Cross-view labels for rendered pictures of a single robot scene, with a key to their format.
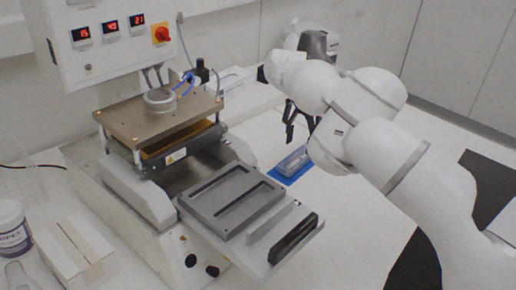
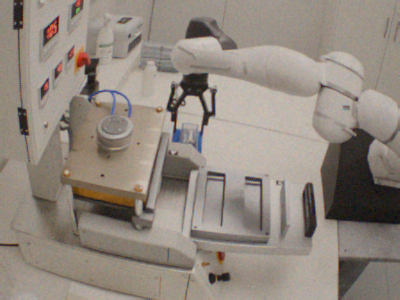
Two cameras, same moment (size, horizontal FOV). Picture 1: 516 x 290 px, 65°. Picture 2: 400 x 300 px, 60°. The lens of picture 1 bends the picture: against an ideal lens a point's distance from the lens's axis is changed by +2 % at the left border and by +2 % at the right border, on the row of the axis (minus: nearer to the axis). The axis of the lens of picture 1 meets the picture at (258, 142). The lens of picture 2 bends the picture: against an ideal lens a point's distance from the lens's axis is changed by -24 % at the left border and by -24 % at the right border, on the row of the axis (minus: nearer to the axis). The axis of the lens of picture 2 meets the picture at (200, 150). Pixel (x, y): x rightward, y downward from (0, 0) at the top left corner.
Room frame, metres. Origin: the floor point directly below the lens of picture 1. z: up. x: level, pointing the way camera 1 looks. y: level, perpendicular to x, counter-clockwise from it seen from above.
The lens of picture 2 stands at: (0.23, 0.56, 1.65)
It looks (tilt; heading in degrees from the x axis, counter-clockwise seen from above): 38 degrees down; 319
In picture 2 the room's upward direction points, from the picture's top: 9 degrees clockwise
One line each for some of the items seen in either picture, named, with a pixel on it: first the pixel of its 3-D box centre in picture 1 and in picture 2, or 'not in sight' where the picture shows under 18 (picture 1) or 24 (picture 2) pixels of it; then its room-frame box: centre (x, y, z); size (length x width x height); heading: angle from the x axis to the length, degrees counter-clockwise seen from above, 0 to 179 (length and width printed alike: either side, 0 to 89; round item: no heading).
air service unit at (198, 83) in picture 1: (196, 84); (89, 102); (1.11, 0.21, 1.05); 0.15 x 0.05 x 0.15; 140
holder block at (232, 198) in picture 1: (233, 195); (233, 204); (0.69, 0.05, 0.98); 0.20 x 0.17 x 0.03; 140
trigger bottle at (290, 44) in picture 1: (292, 46); (105, 37); (1.76, -0.12, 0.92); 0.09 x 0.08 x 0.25; 170
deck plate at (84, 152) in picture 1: (159, 158); (103, 199); (0.88, 0.28, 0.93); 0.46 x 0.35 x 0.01; 50
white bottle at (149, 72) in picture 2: not in sight; (149, 78); (1.47, -0.20, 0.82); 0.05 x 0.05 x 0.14
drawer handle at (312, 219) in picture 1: (294, 236); (309, 208); (0.57, -0.09, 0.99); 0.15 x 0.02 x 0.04; 140
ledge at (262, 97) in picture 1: (262, 84); (87, 83); (1.65, 0.00, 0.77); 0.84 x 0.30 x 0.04; 136
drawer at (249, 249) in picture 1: (246, 209); (253, 210); (0.66, 0.02, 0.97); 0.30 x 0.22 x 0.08; 50
